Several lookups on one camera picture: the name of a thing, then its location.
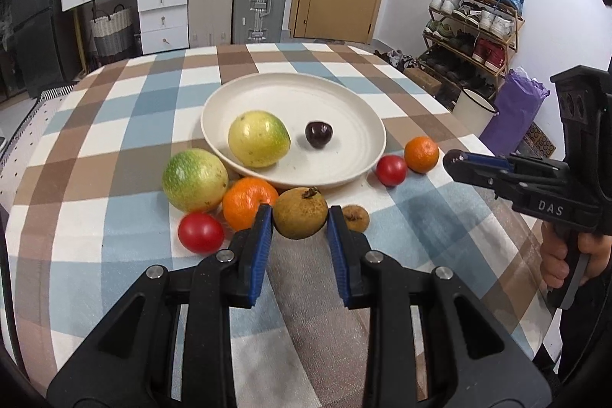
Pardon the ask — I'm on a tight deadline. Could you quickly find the white bucket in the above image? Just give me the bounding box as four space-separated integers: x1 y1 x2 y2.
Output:
452 88 498 136

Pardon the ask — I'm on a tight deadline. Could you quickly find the dark red cherry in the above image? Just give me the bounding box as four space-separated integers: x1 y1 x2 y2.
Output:
305 120 334 149

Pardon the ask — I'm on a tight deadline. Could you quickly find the silver suitcase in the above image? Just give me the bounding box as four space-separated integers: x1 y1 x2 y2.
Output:
232 0 291 46

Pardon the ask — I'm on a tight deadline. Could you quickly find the wooden stick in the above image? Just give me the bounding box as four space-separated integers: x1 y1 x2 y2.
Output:
74 7 89 74

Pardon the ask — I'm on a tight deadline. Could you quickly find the beige suitcase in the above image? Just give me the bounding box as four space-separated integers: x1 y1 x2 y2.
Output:
188 0 236 50

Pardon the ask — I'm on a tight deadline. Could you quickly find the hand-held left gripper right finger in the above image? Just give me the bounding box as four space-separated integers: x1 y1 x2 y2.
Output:
326 206 553 408

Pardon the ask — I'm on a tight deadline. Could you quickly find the person's dark clothing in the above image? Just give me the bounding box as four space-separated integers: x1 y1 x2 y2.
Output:
531 260 612 394

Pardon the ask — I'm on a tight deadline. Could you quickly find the cream round plate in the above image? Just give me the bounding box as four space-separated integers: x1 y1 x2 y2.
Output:
201 73 387 190

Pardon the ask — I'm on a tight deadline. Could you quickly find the white drawer cabinet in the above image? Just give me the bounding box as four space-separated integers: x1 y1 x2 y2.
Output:
136 0 189 55

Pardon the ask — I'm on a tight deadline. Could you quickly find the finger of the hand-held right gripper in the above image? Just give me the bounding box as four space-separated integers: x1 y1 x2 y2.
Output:
442 152 503 195
454 150 517 174

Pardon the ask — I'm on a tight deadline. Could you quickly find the large brown pear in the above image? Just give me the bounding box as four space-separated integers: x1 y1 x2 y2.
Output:
272 187 329 240

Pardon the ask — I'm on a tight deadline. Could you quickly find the purple bag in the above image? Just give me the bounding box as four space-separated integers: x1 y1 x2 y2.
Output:
479 68 550 156

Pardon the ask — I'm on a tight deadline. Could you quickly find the pile of dark shoes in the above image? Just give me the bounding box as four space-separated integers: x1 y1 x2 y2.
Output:
375 49 422 72

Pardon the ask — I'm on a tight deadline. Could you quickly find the yellow-green round fruit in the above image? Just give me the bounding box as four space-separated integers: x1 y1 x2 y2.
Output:
228 111 291 169

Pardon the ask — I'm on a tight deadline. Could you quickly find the grey and white woven basket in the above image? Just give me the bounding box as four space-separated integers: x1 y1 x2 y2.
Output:
91 5 133 59

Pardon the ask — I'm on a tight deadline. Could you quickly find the checkered tablecloth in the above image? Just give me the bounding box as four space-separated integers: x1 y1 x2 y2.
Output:
0 42 567 408

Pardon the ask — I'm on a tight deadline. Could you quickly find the small red tomato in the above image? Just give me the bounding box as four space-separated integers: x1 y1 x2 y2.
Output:
376 154 409 187

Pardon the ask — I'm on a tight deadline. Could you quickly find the person's right hand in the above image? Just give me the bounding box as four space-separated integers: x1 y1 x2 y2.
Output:
540 221 612 289

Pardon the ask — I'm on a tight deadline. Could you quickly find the white dotted floor mat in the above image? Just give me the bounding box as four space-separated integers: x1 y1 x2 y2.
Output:
0 85 72 198

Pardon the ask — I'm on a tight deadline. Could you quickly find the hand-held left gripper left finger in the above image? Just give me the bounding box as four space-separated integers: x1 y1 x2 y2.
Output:
46 203 274 408

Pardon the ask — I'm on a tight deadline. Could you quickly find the cardboard box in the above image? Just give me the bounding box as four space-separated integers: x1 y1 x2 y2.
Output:
405 68 443 96

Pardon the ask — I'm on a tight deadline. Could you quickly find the black refrigerator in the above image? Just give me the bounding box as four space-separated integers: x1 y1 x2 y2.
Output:
0 0 87 103

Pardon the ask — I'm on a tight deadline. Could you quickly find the large red tomato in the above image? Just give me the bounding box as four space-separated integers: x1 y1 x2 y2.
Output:
178 212 225 254

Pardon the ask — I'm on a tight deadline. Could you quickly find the small orange tangerine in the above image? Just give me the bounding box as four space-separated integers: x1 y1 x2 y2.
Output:
404 136 440 174

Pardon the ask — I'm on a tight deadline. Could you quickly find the patterned doormat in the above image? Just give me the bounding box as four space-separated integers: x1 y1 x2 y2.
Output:
519 121 558 158

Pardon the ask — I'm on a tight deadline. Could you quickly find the large orange tangerine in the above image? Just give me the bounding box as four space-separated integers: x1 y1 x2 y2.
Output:
222 177 279 232

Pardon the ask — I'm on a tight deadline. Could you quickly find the wooden shoe rack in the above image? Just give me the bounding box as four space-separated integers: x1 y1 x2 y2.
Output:
423 0 525 98

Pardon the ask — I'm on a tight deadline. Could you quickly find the small brown pear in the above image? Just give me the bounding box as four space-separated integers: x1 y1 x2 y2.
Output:
341 205 370 233

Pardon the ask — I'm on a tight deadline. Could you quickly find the green speckled round fruit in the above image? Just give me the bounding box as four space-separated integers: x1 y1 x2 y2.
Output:
161 148 229 214

